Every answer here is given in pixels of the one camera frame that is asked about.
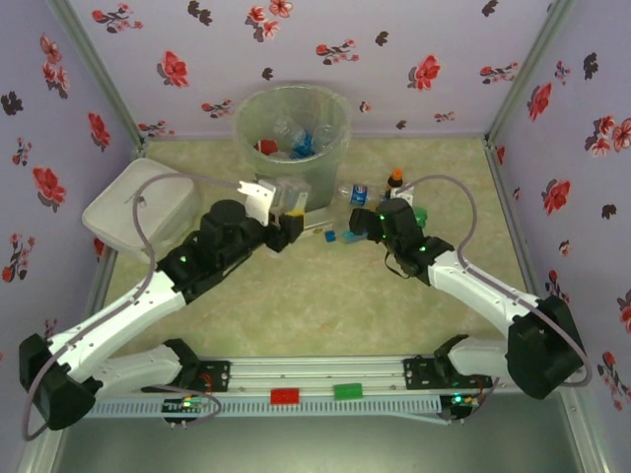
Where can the green yellow-capped soda bottle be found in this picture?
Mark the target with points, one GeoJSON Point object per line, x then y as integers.
{"type": "Point", "coordinates": [420, 216]}

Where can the blue label water bottle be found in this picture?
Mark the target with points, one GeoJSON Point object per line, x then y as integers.
{"type": "Point", "coordinates": [301, 147]}

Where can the red label plastic bottle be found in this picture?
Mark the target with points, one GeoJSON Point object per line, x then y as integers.
{"type": "Point", "coordinates": [268, 146]}

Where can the crushed clear long bottle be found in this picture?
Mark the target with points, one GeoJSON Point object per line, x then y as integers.
{"type": "Point", "coordinates": [283, 129]}

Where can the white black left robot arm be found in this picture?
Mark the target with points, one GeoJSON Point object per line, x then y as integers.
{"type": "Point", "coordinates": [113, 315]}

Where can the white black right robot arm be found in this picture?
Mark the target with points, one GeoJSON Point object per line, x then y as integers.
{"type": "Point", "coordinates": [483, 286]}

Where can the grey mesh waste bin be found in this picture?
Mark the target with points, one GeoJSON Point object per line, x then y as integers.
{"type": "Point", "coordinates": [320, 184]}

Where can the small pepsi label bottle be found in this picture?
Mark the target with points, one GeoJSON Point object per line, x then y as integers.
{"type": "Point", "coordinates": [359, 193]}

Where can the brown orange-capped bottle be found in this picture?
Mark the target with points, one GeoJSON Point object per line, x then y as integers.
{"type": "Point", "coordinates": [395, 175]}

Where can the white plastic container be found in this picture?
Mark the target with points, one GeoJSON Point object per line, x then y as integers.
{"type": "Point", "coordinates": [118, 207]}

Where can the red toy block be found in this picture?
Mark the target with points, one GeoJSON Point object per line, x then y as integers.
{"type": "Point", "coordinates": [285, 395]}

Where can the green toy block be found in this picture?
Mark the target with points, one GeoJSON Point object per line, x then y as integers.
{"type": "Point", "coordinates": [348, 391]}

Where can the small circuit board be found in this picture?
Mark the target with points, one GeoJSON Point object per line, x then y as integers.
{"type": "Point", "coordinates": [185, 405]}
{"type": "Point", "coordinates": [462, 405]}

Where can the grey front panel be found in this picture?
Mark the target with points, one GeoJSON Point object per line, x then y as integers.
{"type": "Point", "coordinates": [315, 443]}

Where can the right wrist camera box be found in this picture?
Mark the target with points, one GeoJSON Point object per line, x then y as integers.
{"type": "Point", "coordinates": [404, 193]}

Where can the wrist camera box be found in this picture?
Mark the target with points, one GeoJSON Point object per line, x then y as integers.
{"type": "Point", "coordinates": [404, 193]}
{"type": "Point", "coordinates": [256, 197]}

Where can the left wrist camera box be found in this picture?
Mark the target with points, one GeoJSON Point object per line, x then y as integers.
{"type": "Point", "coordinates": [256, 197]}

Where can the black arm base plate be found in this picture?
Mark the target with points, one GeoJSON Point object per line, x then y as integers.
{"type": "Point", "coordinates": [419, 372]}
{"type": "Point", "coordinates": [217, 374]}

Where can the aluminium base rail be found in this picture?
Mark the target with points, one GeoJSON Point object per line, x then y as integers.
{"type": "Point", "coordinates": [315, 374]}

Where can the aluminium corner post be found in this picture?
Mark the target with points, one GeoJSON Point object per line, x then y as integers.
{"type": "Point", "coordinates": [98, 74]}
{"type": "Point", "coordinates": [530, 64]}

